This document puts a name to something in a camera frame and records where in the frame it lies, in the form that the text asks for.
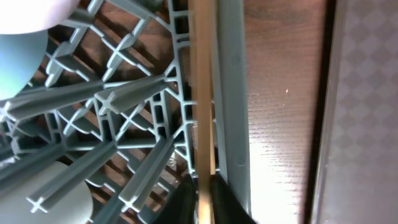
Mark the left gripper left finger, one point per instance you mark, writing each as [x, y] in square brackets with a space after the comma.
[180, 207]

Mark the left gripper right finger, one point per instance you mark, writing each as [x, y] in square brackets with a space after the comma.
[226, 207]

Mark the wooden chopstick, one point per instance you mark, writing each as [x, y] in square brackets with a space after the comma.
[200, 37]
[213, 70]

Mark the light blue saucer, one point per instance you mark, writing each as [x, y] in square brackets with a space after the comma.
[21, 56]

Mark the white pink bowl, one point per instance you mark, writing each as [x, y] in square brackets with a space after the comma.
[26, 16]

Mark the grey plastic dish rack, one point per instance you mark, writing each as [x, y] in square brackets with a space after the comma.
[106, 125]

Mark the dark brown serving tray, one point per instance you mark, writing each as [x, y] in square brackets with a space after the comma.
[357, 164]

